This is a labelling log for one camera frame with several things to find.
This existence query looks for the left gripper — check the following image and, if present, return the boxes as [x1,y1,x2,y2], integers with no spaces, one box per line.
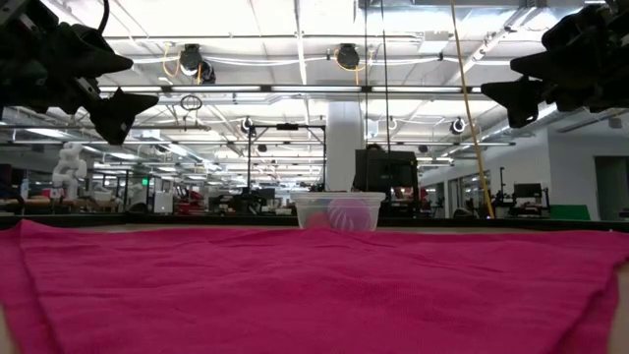
[0,0,160,147]

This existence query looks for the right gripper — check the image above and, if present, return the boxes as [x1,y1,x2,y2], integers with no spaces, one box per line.
[480,0,629,129]

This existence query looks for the purple white-striped toy vegetable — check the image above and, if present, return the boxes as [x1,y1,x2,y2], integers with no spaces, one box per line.
[327,197,372,232]

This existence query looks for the small pink toy fruit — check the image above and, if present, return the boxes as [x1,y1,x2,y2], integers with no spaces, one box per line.
[306,210,330,231]

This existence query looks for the clear plastic tupperware container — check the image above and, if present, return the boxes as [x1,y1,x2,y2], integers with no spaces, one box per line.
[289,191,387,231]

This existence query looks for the white robot figure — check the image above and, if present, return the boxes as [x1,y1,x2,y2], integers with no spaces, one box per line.
[51,142,88,202]

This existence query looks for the small black monitor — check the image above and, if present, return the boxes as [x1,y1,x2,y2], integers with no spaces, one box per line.
[513,182,543,200]

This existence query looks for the long ceiling light bar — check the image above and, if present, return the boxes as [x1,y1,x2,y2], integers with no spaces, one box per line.
[95,84,486,94]

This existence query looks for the dark door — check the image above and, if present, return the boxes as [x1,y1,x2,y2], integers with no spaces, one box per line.
[594,155,629,221]

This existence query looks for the white cabinet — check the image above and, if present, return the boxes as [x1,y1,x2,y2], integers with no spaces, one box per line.
[153,191,175,213]

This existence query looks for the green board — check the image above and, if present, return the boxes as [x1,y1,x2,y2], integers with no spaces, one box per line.
[548,204,591,221]

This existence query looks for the red machine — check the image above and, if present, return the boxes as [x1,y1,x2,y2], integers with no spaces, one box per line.
[174,189,207,215]

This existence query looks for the black computer monitor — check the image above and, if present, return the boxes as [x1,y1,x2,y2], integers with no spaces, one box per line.
[353,148,421,193]

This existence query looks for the white building column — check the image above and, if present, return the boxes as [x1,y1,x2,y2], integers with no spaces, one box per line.
[326,100,368,194]

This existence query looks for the magenta cloth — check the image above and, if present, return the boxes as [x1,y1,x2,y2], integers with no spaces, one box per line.
[0,218,629,354]

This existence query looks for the silver ventilation duct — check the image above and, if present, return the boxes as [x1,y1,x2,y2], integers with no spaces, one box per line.
[481,105,591,143]

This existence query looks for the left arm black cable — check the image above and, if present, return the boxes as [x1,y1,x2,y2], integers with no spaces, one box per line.
[96,0,111,36]

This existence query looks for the black cable loop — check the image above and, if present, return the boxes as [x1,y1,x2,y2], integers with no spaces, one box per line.
[179,93,203,112]

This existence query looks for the yellow hanging cable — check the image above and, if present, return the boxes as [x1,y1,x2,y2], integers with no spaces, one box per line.
[449,0,495,219]

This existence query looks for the thin black hanging cable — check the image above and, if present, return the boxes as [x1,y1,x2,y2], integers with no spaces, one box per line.
[362,0,370,192]
[379,0,394,199]

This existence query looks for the black metal stand frame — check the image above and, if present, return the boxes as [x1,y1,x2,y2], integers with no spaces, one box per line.
[247,122,326,196]

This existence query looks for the black table edge rail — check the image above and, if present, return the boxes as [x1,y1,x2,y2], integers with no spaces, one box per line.
[0,211,629,232]

